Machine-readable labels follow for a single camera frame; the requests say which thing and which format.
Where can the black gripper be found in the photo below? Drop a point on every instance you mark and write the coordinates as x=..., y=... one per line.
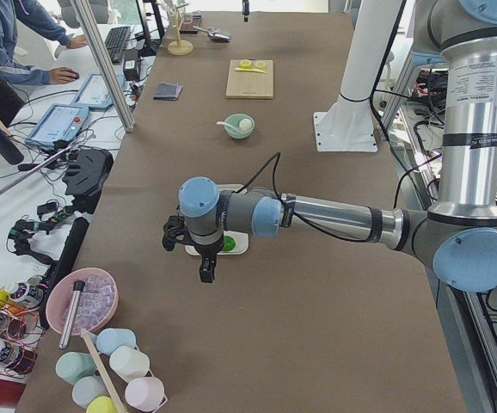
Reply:
x=205, y=253

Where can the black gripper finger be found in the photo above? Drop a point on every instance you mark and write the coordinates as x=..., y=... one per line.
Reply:
x=245, y=10

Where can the white plastic spoon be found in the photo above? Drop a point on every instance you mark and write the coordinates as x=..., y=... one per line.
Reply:
x=228, y=125

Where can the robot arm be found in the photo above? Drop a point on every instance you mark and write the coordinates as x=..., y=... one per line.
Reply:
x=456, y=237

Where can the mint green bowl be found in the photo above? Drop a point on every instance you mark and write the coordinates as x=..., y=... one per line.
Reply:
x=234, y=119

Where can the pink bowl with ice cubes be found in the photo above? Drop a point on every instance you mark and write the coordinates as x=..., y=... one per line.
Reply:
x=98, y=301

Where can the metal tube in pink bowl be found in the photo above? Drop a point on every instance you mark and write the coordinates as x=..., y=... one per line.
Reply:
x=65, y=337

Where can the person's hand at keyboard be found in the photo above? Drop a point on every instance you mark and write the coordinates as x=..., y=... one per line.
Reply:
x=77, y=41

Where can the person's hand on mouse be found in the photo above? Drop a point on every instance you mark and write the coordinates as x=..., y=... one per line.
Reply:
x=61, y=75

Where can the green lime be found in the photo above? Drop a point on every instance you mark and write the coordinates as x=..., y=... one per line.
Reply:
x=229, y=244

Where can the cream rectangular tray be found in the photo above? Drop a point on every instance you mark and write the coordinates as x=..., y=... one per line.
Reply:
x=242, y=242

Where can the metal scoop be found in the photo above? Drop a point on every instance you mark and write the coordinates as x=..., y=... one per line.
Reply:
x=215, y=34

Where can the yellow plastic knife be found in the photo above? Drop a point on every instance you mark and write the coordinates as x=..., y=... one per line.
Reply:
x=252, y=70

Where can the wooden mug tree stand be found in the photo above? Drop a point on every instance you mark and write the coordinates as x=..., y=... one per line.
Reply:
x=179, y=46

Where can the bamboo cutting board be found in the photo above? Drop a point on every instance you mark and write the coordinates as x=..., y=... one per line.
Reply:
x=247, y=85

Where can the folded grey cloth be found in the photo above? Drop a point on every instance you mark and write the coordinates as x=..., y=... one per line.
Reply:
x=168, y=91

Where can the light blue cup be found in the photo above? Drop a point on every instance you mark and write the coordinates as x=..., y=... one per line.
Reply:
x=110, y=339

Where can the white cup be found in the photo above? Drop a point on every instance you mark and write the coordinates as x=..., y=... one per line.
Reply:
x=129, y=363

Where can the black keyboard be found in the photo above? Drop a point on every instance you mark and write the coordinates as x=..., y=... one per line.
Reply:
x=115, y=43

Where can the pink cup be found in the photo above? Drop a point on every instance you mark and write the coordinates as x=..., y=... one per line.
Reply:
x=146, y=393

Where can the black VR controller device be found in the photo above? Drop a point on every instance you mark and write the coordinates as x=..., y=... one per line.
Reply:
x=84, y=179

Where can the mint green cup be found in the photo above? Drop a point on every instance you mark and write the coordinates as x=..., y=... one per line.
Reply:
x=73, y=366

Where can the pale grey cup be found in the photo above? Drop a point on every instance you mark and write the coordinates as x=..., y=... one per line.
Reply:
x=86, y=389

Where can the yellow cup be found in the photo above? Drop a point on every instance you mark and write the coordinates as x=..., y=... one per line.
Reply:
x=101, y=404

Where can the blue teach pendant far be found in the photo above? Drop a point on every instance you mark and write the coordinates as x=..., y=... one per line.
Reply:
x=93, y=93

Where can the blue teach pendant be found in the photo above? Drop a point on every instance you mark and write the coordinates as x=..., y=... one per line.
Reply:
x=60, y=123
x=93, y=93

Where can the blue teach pendant near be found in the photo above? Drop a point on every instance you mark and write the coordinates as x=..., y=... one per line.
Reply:
x=60, y=123

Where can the black water bottle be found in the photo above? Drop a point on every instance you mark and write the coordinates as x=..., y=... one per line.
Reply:
x=8, y=150

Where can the person in blue hoodie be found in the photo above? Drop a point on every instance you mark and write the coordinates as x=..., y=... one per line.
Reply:
x=34, y=16

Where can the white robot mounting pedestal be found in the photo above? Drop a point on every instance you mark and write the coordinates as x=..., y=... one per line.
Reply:
x=348, y=124

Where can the aluminium frame post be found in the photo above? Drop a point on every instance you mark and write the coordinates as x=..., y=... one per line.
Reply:
x=90, y=28

